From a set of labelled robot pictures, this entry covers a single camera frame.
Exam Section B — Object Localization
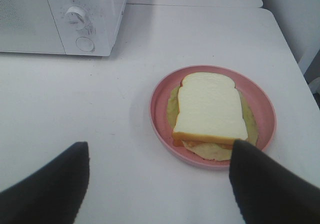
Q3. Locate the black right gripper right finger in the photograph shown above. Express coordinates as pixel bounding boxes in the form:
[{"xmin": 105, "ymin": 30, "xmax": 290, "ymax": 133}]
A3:
[{"xmin": 229, "ymin": 140, "xmax": 320, "ymax": 223}]

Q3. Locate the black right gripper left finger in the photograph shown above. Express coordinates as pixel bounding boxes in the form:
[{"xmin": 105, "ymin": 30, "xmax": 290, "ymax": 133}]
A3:
[{"xmin": 0, "ymin": 142, "xmax": 90, "ymax": 223}]

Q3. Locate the white bread sandwich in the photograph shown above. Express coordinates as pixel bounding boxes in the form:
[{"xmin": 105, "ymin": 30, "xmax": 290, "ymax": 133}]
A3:
[{"xmin": 166, "ymin": 72, "xmax": 259, "ymax": 161}]

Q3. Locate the pink round plate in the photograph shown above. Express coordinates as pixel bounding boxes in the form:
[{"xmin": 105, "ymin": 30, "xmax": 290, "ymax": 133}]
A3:
[{"xmin": 150, "ymin": 66, "xmax": 277, "ymax": 168}]

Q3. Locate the round door release button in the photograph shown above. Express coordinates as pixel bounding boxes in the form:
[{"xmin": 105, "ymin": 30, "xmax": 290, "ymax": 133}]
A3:
[{"xmin": 75, "ymin": 37, "xmax": 95, "ymax": 52}]

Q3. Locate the white microwave door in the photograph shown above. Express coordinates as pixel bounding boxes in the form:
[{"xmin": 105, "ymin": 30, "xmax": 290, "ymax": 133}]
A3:
[{"xmin": 0, "ymin": 0, "xmax": 65, "ymax": 54}]

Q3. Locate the white microwave oven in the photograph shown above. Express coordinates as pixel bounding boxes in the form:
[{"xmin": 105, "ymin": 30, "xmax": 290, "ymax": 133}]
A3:
[{"xmin": 0, "ymin": 0, "xmax": 130, "ymax": 57}]

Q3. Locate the lower white timer knob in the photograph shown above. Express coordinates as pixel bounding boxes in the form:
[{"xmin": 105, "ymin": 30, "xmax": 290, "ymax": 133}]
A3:
[{"xmin": 64, "ymin": 6, "xmax": 86, "ymax": 30}]

